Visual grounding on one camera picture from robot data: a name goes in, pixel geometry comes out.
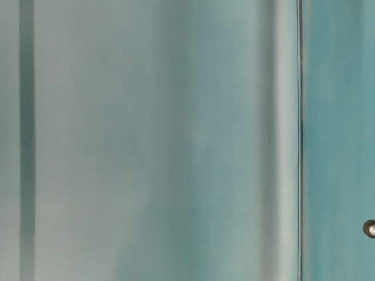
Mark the small round metal fitting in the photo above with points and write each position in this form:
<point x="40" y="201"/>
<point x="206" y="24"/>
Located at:
<point x="369" y="228"/>

